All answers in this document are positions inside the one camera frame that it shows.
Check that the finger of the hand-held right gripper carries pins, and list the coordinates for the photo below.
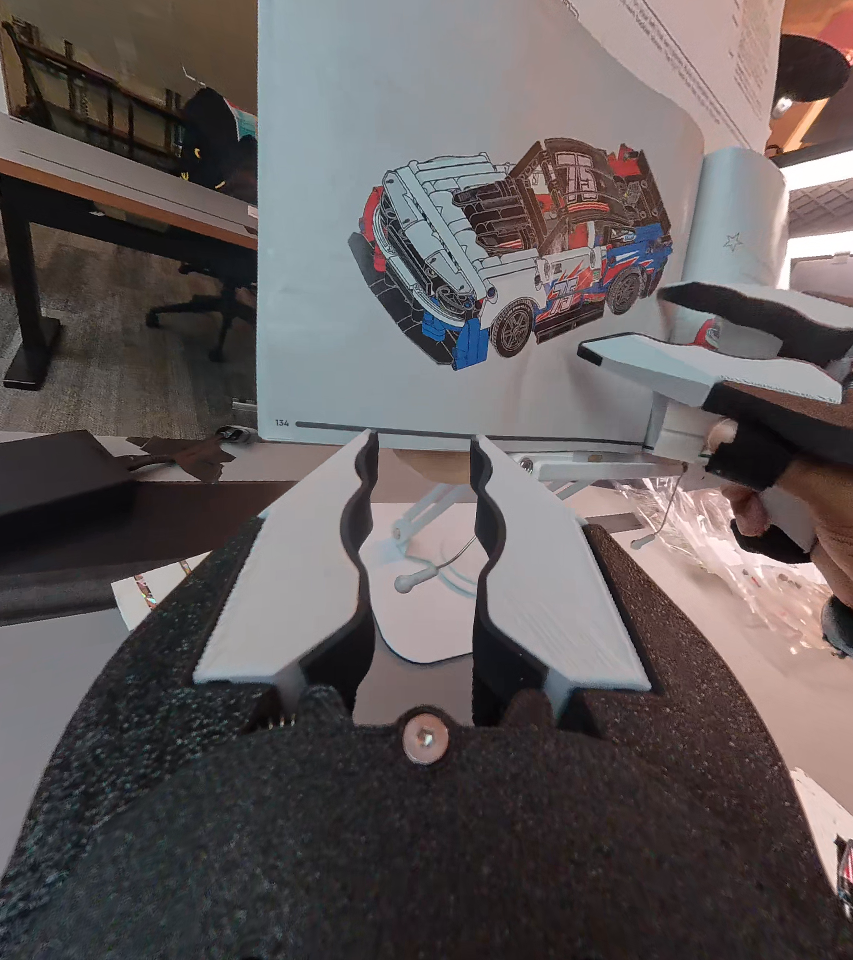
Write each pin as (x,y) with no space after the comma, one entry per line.
(696,367)
(794,307)

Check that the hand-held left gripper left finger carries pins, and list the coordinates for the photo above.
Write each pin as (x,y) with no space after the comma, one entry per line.
(284,592)

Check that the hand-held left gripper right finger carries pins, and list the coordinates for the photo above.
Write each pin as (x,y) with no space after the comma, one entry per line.
(554,600)

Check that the white book stand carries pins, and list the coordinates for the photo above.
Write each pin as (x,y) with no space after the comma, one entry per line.
(599,471)

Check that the toy car instruction booklet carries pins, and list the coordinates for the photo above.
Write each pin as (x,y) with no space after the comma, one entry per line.
(336,225)

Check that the wooden desk with black legs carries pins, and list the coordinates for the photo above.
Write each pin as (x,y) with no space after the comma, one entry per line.
(96,176)

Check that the clear plastic bag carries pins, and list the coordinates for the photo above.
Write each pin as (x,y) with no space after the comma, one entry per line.
(741,592)

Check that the black flat box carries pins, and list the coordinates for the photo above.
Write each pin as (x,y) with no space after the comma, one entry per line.
(29,487)

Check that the black office chair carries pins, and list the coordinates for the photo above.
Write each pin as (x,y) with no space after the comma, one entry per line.
(209,142)

